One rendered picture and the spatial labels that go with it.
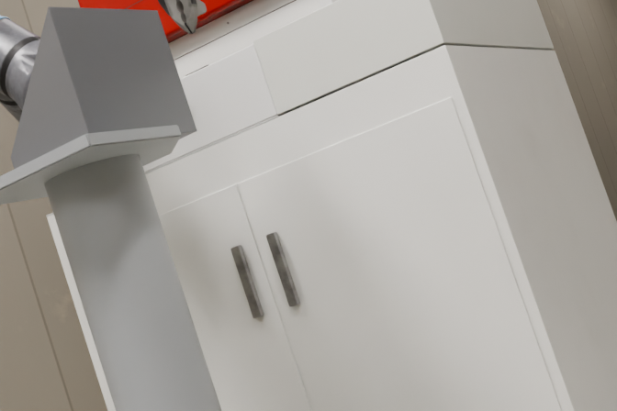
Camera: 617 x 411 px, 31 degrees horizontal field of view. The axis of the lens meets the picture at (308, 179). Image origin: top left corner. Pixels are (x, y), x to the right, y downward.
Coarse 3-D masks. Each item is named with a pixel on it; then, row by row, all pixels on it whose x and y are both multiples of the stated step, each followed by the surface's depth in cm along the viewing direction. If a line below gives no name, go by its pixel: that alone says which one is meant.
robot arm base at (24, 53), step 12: (12, 48) 181; (24, 48) 181; (36, 48) 180; (12, 60) 180; (24, 60) 179; (0, 72) 181; (12, 72) 180; (24, 72) 177; (0, 84) 183; (12, 84) 180; (24, 84) 176; (12, 96) 182; (24, 96) 177
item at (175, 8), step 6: (168, 0) 215; (174, 0) 214; (168, 6) 215; (174, 6) 214; (180, 6) 215; (174, 12) 214; (180, 12) 214; (174, 18) 215; (180, 18) 214; (180, 24) 214; (186, 30) 214
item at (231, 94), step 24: (216, 72) 207; (240, 72) 204; (192, 96) 210; (216, 96) 207; (240, 96) 205; (264, 96) 202; (216, 120) 208; (240, 120) 205; (192, 144) 211; (144, 168) 217
